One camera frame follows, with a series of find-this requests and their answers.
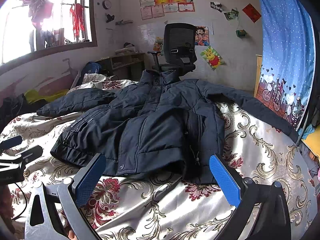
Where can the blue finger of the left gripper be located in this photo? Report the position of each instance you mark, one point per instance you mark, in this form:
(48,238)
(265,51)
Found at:
(9,143)
(32,154)

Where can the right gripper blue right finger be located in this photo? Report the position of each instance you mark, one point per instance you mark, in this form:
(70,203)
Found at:
(228,179)

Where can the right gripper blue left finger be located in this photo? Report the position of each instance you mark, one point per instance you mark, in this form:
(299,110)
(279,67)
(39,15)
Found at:
(86,179)

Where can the dark navy padded jacket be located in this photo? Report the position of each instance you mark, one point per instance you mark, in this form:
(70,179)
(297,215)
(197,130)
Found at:
(160,122)

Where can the yellow green cloth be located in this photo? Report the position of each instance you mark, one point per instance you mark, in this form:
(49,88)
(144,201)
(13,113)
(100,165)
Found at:
(33,96)

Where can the floral white bed quilt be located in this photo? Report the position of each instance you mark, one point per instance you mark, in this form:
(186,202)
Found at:
(163,206)

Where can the blue backpack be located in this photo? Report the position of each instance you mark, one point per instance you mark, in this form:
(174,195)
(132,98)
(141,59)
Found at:
(90,68)

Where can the blue patterned door curtain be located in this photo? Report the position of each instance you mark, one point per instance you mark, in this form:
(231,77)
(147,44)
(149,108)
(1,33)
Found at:
(288,61)

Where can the wooden desk shelf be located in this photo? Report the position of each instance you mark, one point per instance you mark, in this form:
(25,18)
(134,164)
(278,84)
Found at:
(128,66)

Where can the winnie pooh poster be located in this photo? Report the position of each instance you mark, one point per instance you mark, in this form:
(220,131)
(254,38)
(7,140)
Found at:
(212,57)

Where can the red hanging garment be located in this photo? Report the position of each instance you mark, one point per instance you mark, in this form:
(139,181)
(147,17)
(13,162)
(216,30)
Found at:
(77,13)

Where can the colourful cartoon poster left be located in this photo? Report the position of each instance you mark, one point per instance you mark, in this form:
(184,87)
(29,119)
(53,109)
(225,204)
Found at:
(158,44)

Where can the green hanging box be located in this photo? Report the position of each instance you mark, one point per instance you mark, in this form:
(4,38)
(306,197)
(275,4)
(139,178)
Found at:
(241,33)

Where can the cartoon anime poster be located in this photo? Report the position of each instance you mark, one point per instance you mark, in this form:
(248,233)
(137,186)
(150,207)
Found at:
(202,36)

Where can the black mesh office chair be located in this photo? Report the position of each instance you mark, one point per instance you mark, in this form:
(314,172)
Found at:
(178,49)

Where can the red paper square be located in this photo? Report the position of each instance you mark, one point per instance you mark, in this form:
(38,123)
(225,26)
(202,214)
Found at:
(252,13)

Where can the wooden door frame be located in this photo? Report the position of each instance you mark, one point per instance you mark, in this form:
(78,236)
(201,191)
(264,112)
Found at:
(258,72)

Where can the window with brown frame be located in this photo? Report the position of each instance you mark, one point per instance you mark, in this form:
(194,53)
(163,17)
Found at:
(32,29)

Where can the round wall clock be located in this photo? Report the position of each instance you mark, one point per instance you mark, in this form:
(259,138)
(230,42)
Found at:
(106,4)

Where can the photo cluster on wall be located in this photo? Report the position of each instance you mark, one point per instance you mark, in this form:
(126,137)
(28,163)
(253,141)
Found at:
(229,15)

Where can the award certificates on wall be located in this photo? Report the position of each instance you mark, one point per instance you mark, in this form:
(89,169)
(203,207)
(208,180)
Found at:
(159,8)

